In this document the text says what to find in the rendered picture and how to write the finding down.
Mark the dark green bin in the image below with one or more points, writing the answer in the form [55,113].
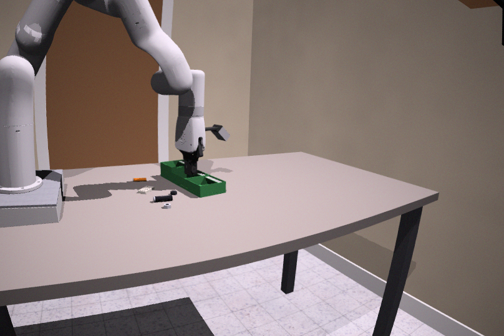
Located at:
[197,184]

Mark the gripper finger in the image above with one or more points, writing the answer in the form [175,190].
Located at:
[185,158]
[193,158]

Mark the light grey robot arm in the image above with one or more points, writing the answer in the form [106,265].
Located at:
[33,37]

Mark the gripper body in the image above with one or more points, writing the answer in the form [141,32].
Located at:
[188,130]

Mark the white domino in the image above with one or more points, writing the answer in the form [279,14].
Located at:
[146,189]

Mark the black aa battery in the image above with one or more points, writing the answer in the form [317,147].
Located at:
[162,198]

